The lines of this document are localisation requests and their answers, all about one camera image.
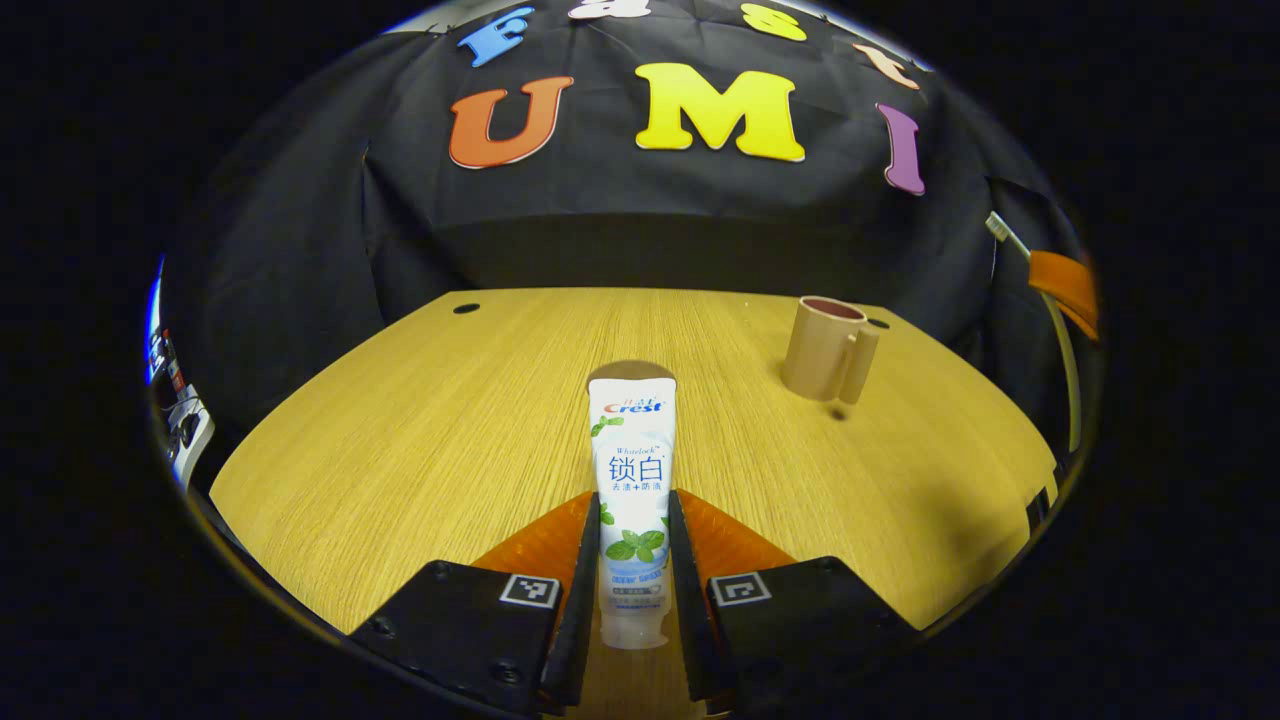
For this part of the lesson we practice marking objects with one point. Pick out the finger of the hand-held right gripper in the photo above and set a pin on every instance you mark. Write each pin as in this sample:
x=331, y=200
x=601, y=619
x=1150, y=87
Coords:
x=1062, y=280

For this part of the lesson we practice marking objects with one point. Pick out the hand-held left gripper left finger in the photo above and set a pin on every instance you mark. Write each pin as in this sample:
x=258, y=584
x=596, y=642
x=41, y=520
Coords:
x=578, y=640

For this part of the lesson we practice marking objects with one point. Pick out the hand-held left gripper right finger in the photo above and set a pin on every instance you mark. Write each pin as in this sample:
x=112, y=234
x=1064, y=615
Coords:
x=688, y=630

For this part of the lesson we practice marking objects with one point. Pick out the pale green toothbrush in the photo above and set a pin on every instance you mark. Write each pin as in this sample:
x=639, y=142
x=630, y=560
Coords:
x=1005, y=232

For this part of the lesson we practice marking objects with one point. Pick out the white toothpaste tube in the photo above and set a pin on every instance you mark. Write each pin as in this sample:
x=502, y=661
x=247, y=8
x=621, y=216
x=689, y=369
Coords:
x=632, y=480

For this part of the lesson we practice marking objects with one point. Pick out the beige cup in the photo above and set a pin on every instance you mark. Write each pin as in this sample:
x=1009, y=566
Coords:
x=815, y=355

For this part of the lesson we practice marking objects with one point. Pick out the round brown coaster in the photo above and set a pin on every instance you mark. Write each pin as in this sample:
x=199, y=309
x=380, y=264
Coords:
x=632, y=369

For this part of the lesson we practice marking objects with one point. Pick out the black backdrop cloth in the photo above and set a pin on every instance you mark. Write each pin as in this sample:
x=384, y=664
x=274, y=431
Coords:
x=650, y=230

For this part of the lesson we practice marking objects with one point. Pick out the white power strip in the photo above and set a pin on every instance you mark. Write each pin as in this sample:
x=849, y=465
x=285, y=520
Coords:
x=190, y=435

